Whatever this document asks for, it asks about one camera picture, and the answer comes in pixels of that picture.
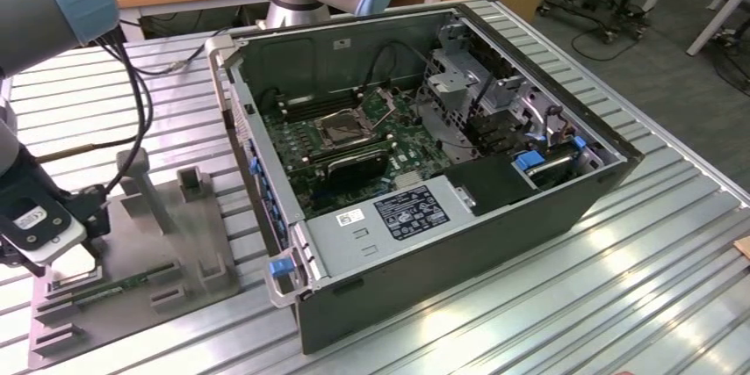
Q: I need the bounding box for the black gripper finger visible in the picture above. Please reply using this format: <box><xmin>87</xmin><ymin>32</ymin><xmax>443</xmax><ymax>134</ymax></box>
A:
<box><xmin>80</xmin><ymin>201</ymin><xmax>113</xmax><ymax>271</ymax></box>

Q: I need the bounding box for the silver square CPU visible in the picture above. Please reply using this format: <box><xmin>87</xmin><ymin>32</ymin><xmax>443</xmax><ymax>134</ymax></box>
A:
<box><xmin>49</xmin><ymin>242</ymin><xmax>101</xmax><ymax>286</ymax></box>

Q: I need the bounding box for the black RAM slot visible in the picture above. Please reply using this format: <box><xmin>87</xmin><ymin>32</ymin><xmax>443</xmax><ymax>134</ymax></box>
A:
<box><xmin>303</xmin><ymin>140</ymin><xmax>392</xmax><ymax>161</ymax></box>
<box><xmin>280</xmin><ymin>91</ymin><xmax>360</xmax><ymax>110</ymax></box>
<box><xmin>284</xmin><ymin>100</ymin><xmax>362</xmax><ymax>119</ymax></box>
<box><xmin>308</xmin><ymin>146</ymin><xmax>395</xmax><ymax>169</ymax></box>

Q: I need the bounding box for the CPU socket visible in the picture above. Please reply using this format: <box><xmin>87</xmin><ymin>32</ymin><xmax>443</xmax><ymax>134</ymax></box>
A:
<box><xmin>314</xmin><ymin>113</ymin><xmax>382</xmax><ymax>150</ymax></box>

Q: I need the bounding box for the grey plastic parts rack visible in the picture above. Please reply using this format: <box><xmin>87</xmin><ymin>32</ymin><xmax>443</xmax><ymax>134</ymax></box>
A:
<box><xmin>28</xmin><ymin>148</ymin><xmax>242</xmax><ymax>370</ymax></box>

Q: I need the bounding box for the green RAM stick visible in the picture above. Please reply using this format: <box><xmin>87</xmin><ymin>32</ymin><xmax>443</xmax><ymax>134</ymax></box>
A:
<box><xmin>73</xmin><ymin>263</ymin><xmax>177</xmax><ymax>306</ymax></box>

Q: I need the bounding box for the grey power supply unit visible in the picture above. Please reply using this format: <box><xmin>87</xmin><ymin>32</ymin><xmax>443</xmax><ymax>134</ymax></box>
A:
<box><xmin>303</xmin><ymin>175</ymin><xmax>476</xmax><ymax>278</ymax></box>

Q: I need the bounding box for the round black cooler shroud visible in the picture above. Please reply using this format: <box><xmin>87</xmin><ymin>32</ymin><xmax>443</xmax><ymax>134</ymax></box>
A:
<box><xmin>324</xmin><ymin>149</ymin><xmax>391</xmax><ymax>187</ymax></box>

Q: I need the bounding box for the green motherboard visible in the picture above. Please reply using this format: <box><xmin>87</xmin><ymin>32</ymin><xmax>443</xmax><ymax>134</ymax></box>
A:
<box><xmin>260</xmin><ymin>87</ymin><xmax>464</xmax><ymax>213</ymax></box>

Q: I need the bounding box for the open black PC case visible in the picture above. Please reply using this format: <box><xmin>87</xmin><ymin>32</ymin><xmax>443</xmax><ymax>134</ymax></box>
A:
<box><xmin>203</xmin><ymin>0</ymin><xmax>646</xmax><ymax>355</ymax></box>

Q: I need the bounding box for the silver metal drive cage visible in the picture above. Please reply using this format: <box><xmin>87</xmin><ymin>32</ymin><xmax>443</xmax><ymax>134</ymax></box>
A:
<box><xmin>418</xmin><ymin>21</ymin><xmax>528</xmax><ymax>152</ymax></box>

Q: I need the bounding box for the blue disk carrier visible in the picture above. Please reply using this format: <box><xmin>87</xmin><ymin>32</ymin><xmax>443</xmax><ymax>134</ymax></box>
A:
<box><xmin>510</xmin><ymin>149</ymin><xmax>587</xmax><ymax>187</ymax></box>

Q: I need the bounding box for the black arm cable with plug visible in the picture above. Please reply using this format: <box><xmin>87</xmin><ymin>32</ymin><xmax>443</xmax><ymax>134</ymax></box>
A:
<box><xmin>67</xmin><ymin>25</ymin><xmax>157</xmax><ymax>219</ymax></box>

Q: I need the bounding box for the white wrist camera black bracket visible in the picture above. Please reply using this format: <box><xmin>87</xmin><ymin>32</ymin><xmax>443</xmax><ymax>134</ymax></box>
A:
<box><xmin>0</xmin><ymin>192</ymin><xmax>88</xmax><ymax>267</ymax></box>

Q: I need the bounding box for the blue handle latch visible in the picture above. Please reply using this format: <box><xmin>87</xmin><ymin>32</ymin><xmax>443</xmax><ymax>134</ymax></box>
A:
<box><xmin>267</xmin><ymin>257</ymin><xmax>294</xmax><ymax>280</ymax></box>

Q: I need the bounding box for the grey network cable clear plug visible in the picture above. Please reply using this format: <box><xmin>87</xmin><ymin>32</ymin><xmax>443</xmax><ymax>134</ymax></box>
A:
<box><xmin>125</xmin><ymin>25</ymin><xmax>234</xmax><ymax>76</ymax></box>

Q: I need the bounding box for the metal socket cover frame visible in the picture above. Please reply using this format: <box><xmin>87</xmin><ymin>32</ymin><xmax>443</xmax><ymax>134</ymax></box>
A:
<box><xmin>358</xmin><ymin>87</ymin><xmax>400</xmax><ymax>130</ymax></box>

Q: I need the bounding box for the looped black wire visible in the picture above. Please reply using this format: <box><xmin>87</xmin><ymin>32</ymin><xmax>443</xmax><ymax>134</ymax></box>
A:
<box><xmin>358</xmin><ymin>40</ymin><xmax>438</xmax><ymax>90</ymax></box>

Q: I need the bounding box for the short black wire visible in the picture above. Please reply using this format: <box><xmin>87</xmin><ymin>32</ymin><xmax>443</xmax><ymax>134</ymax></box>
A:
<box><xmin>467</xmin><ymin>71</ymin><xmax>492</xmax><ymax>108</ymax></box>

